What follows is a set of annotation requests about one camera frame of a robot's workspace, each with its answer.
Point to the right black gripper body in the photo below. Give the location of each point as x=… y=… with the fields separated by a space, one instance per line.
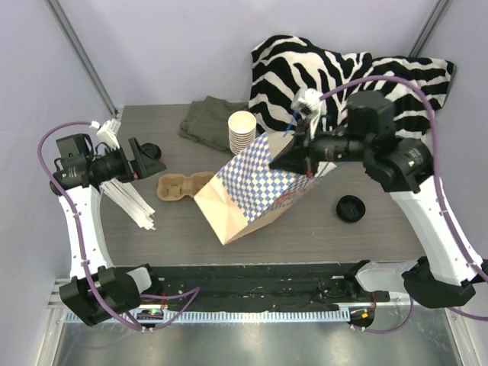
x=303 y=149

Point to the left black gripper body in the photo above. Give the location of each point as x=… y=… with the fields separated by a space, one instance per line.
x=133 y=162

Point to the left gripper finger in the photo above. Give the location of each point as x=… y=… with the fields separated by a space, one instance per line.
x=146 y=169
x=145 y=154

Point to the black plastic cup lid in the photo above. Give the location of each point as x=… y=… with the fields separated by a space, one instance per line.
x=152 y=150

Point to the single cardboard cup carrier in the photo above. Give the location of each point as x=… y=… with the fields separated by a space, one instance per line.
x=173 y=187

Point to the printed paper takeout bag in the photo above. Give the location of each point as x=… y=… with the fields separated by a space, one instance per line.
x=246 y=194

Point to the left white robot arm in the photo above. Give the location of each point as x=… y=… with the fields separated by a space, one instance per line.
x=98 y=290

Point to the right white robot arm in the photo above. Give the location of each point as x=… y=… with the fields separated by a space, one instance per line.
x=404 y=168

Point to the bundle of white straws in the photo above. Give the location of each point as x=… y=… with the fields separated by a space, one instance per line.
x=128 y=198

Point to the stack of paper cups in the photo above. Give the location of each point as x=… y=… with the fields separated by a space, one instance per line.
x=241 y=130

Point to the olive green folded cloth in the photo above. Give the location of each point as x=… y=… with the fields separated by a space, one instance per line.
x=206 y=122

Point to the zebra print cloth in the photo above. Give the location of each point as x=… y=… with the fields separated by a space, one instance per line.
x=284 y=64

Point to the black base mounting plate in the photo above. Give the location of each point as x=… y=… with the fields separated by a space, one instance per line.
x=260 y=288

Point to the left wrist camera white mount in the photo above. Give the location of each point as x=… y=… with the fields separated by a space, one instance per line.
x=107 y=132

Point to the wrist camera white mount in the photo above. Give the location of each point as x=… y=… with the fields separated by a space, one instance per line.
x=107 y=132
x=308 y=104

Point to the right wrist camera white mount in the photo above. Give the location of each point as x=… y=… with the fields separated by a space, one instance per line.
x=308 y=104

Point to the white slotted cable duct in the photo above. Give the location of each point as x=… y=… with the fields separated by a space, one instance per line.
x=150 y=316

